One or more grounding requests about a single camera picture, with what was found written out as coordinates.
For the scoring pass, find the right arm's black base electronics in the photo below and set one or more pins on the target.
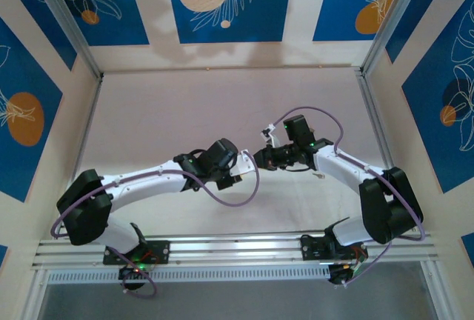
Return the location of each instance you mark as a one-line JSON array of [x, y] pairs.
[[338, 275]]

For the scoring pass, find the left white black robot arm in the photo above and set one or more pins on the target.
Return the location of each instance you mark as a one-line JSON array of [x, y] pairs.
[[148, 179]]

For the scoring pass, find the left arm's black base electronics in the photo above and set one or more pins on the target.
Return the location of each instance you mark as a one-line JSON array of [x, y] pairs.
[[129, 273]]

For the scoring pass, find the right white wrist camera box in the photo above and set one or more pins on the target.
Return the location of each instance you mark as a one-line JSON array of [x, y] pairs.
[[271, 135]]

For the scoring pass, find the aluminium side rail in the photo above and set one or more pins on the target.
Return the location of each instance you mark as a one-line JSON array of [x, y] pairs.
[[90, 120], [376, 120]]

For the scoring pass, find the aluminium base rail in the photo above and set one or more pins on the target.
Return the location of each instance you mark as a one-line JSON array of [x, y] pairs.
[[237, 249]]

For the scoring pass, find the aluminium frame post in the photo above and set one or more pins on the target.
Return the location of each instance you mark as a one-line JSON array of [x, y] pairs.
[[67, 20], [393, 20]]

